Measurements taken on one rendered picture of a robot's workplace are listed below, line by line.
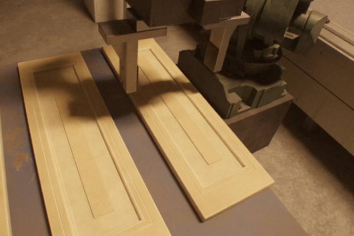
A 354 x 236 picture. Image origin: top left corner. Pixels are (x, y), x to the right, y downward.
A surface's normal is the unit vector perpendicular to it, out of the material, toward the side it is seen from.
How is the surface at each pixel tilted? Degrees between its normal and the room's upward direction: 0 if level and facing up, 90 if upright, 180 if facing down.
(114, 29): 0
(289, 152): 0
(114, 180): 11
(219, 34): 90
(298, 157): 0
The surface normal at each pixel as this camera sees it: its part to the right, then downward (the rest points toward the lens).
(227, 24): 0.48, 0.62
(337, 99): -0.87, 0.23
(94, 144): 0.29, -0.78
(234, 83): 0.44, -0.10
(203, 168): -0.05, -0.69
